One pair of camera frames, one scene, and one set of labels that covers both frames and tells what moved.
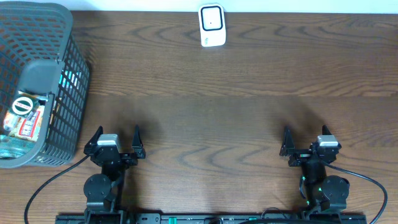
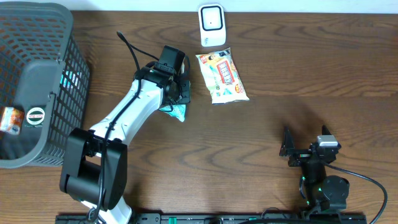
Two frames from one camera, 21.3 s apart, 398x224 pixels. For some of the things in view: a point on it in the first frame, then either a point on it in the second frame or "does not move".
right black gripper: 288,149 does not move
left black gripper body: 123,156 → 183,94
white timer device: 212,24 does not move
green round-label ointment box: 23,105 → 35,116
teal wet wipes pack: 12,148 → 177,111
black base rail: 181,218 does not move
